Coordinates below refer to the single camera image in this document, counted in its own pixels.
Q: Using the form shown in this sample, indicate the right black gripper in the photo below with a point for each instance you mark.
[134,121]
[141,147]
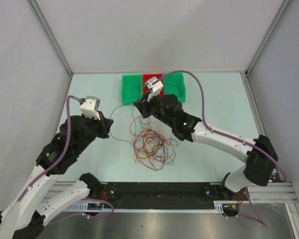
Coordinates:
[143,105]

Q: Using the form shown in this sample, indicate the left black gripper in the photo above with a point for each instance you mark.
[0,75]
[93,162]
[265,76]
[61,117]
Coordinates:
[105,124]

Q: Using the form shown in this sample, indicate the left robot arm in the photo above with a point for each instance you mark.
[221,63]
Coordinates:
[29,213]

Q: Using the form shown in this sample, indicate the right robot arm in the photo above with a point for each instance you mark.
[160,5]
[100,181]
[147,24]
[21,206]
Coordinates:
[258,156]

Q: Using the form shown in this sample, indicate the right green bin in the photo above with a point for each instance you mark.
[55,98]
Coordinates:
[174,85]

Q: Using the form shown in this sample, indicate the green bin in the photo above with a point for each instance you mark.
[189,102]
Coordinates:
[174,85]
[132,89]

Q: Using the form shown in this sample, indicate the red bin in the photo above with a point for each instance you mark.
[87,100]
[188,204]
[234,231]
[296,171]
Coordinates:
[146,77]

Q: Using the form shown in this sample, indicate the left green bin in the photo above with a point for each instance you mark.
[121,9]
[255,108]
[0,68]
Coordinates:
[132,89]

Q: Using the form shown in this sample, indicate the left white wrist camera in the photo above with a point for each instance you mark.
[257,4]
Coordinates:
[89,107]

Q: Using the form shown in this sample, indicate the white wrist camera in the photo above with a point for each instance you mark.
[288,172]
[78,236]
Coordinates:
[89,107]
[154,87]

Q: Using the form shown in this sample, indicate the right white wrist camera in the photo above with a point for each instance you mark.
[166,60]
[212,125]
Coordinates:
[154,87]

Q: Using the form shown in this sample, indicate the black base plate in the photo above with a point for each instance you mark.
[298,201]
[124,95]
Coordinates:
[164,195]

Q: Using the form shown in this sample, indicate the grey slotted cable duct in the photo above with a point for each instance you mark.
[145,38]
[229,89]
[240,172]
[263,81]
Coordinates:
[82,207]

